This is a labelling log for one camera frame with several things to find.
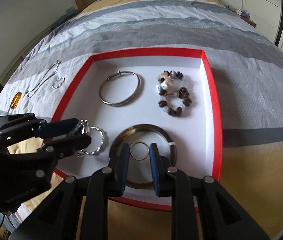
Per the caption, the wooden nightstand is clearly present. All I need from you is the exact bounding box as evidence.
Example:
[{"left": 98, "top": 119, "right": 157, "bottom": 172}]
[{"left": 240, "top": 16, "right": 256, "bottom": 28}]

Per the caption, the silver chain necklace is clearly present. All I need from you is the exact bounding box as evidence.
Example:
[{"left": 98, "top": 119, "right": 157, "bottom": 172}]
[{"left": 26, "top": 60, "right": 62, "bottom": 99}]

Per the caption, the purple tissue box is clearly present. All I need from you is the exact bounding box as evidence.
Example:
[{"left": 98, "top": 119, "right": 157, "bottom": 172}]
[{"left": 236, "top": 9, "right": 250, "bottom": 19}]

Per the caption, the thin silver ring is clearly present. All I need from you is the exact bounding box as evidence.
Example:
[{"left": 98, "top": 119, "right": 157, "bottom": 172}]
[{"left": 129, "top": 141, "right": 150, "bottom": 161}]

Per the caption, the dark bronze bangle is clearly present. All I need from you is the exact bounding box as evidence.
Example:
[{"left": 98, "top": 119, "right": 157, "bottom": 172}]
[{"left": 109, "top": 124, "right": 177, "bottom": 189}]

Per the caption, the dark teal blanket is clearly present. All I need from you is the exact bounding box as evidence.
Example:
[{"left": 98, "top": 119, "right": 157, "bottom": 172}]
[{"left": 52, "top": 10, "right": 80, "bottom": 29}]

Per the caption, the silver twisted hoop bracelet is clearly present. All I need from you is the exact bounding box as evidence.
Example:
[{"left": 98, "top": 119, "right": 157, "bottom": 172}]
[{"left": 51, "top": 76, "right": 66, "bottom": 90}]

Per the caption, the silver bangle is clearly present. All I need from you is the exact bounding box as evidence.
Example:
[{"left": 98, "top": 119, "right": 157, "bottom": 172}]
[{"left": 99, "top": 71, "right": 142, "bottom": 107}]

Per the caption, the brown and white bead bracelet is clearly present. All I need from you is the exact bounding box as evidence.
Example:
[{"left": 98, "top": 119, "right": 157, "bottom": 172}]
[{"left": 155, "top": 69, "right": 192, "bottom": 117}]

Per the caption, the amber resin bangle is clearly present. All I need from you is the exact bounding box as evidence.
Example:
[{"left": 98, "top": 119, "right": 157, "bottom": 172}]
[{"left": 10, "top": 92, "right": 22, "bottom": 109}]

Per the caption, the red jewelry box tray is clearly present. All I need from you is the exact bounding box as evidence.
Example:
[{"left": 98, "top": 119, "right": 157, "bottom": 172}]
[{"left": 50, "top": 47, "right": 223, "bottom": 212}]

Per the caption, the silver pendant charm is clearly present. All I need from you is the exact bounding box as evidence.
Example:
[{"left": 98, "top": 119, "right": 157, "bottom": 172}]
[{"left": 67, "top": 119, "right": 90, "bottom": 137}]

